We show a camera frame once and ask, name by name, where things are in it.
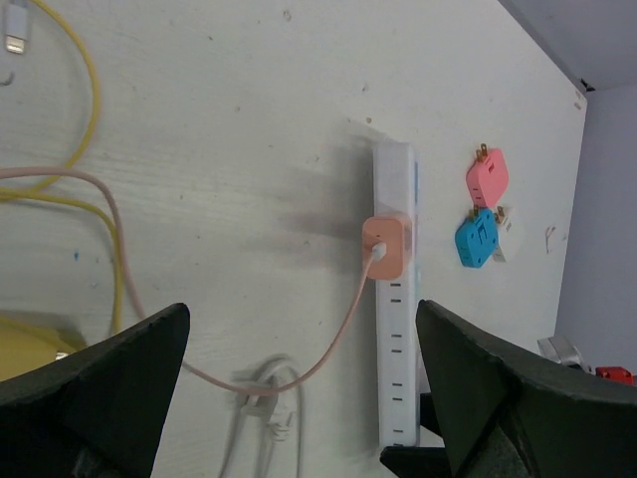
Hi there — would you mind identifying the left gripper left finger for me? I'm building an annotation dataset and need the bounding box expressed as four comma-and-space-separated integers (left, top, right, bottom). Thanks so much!
1, 304, 190, 477

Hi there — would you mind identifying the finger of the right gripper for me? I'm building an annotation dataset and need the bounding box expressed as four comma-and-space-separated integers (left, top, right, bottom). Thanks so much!
379, 446, 451, 478
420, 392, 441, 433

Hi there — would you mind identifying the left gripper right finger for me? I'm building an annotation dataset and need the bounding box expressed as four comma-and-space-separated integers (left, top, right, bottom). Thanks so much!
416, 301, 636, 477

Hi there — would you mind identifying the blue plug adapter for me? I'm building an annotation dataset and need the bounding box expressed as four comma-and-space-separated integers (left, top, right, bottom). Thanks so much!
455, 206, 499, 268

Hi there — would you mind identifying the salmon pink USB charger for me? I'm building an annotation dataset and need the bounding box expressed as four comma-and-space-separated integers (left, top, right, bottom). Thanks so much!
362, 212, 413, 281

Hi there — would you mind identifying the white plug adapter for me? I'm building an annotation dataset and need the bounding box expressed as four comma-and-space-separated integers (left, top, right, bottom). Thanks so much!
493, 205, 525, 263

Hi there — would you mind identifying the pink plug adapter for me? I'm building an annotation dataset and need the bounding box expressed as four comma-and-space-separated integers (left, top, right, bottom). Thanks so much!
466, 143, 510, 208

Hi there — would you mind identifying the yellow olive USB charger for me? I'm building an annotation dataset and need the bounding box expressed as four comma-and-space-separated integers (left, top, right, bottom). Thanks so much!
1, 311, 87, 381

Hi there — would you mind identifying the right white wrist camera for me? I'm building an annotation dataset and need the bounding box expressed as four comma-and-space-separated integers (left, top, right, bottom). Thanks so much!
537, 336, 592, 373

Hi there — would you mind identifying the power strip white cord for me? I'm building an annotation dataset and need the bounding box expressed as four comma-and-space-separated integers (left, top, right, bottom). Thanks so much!
216, 353, 308, 478

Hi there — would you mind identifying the pink charging cable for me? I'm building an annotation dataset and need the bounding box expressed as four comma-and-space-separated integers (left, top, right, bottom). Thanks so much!
0, 166, 382, 397

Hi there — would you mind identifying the yellow charging cable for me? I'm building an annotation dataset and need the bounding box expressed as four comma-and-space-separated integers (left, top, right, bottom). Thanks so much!
0, 0, 125, 338

